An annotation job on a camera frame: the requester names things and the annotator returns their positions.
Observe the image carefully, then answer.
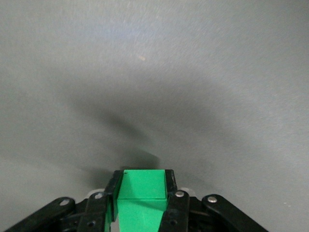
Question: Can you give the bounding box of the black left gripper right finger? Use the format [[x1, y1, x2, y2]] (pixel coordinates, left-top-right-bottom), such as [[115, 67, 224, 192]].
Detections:
[[158, 169, 267, 232]]

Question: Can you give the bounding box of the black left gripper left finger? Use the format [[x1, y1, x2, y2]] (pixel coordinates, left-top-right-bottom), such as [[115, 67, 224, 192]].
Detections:
[[4, 169, 124, 232]]

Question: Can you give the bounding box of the green cube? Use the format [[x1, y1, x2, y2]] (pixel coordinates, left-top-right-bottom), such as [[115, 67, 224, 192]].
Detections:
[[103, 169, 170, 232]]

